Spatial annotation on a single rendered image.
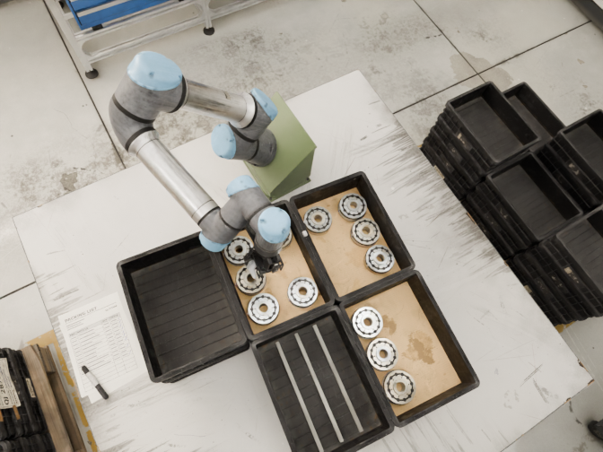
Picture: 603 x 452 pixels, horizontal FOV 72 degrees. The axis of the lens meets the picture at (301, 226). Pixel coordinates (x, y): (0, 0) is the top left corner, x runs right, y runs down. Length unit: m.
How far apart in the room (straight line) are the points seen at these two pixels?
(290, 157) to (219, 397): 0.88
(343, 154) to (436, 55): 1.67
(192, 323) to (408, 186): 1.02
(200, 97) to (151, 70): 0.18
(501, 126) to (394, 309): 1.30
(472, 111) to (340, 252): 1.24
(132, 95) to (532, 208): 1.95
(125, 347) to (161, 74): 0.95
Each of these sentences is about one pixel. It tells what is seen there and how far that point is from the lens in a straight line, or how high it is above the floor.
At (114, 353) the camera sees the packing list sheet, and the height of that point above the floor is 0.70.
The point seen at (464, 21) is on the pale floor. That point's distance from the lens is 3.66.
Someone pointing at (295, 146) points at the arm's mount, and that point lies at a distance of 1.56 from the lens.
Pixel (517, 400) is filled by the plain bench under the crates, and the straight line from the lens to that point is 1.77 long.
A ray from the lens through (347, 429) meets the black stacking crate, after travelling 1.44.
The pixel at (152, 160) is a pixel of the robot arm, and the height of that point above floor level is 1.28.
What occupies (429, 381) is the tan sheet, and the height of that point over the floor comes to 0.83.
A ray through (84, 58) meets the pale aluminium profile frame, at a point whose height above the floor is 0.15.
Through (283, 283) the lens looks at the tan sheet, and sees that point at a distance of 1.45.
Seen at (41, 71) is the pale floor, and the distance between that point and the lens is 3.32.
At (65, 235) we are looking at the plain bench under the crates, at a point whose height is 0.70.
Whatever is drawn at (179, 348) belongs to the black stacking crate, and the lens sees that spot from 1.45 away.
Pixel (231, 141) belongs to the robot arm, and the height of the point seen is 1.03.
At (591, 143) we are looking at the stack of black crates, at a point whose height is 0.49.
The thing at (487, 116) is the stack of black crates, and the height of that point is 0.49.
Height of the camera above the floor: 2.24
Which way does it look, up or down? 68 degrees down
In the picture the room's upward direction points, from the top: 10 degrees clockwise
